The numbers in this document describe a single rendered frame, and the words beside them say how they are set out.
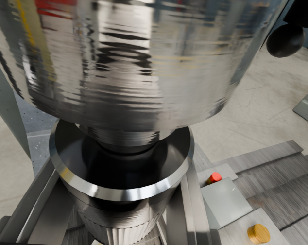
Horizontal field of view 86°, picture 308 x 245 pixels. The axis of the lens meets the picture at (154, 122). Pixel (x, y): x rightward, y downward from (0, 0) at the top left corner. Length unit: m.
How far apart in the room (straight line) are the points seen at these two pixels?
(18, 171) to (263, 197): 1.57
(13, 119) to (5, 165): 1.19
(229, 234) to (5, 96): 0.53
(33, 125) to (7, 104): 0.09
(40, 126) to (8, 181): 1.20
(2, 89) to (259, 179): 0.66
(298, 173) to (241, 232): 0.37
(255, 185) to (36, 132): 0.56
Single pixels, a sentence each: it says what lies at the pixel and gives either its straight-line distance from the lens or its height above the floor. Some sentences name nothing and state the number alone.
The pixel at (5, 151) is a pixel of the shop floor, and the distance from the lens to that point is 1.84.
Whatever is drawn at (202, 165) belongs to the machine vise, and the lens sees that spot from 0.39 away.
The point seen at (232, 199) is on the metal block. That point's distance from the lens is 0.29.
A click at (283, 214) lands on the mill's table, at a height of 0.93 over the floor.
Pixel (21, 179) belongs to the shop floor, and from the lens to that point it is 1.63.
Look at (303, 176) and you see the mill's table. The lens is 0.67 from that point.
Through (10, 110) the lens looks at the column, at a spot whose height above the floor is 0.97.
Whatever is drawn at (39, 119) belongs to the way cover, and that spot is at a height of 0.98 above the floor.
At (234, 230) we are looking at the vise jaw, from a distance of 0.31.
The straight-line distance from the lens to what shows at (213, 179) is 0.30.
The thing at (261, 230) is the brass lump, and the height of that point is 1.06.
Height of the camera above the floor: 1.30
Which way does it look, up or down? 44 degrees down
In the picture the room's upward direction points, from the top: 12 degrees clockwise
